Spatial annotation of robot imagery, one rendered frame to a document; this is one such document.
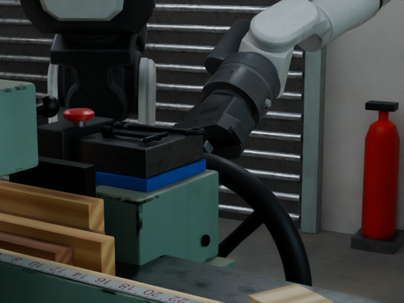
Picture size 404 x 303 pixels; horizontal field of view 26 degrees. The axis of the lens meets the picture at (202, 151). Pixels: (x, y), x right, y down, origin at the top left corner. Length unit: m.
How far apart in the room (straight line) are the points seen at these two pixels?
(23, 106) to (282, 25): 0.57
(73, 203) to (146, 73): 0.76
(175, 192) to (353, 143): 2.97
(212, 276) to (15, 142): 0.20
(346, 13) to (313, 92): 2.42
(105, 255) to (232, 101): 0.46
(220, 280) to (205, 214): 0.13
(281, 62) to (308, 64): 2.51
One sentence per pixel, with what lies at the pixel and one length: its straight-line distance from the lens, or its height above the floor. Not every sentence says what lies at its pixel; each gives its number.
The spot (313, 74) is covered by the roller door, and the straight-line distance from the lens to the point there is 3.69.
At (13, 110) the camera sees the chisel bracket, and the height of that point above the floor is 1.05.
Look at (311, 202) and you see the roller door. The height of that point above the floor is 0.14.
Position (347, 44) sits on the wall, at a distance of 3.71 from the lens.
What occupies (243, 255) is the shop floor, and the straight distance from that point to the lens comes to 3.55.
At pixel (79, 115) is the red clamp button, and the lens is 0.84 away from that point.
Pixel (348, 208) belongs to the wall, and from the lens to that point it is 3.83.
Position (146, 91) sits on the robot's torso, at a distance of 1.46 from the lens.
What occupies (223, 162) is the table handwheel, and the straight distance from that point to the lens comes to 0.96.
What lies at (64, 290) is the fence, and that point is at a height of 0.95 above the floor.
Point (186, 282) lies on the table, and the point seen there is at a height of 0.90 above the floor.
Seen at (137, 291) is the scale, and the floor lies 0.96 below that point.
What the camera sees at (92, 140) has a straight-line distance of 0.83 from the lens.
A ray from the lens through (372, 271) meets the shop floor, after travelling 3.43.
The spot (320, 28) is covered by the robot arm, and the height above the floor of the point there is 1.07.
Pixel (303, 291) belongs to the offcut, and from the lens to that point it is 0.64.
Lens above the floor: 1.17
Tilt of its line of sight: 12 degrees down
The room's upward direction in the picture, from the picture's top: straight up
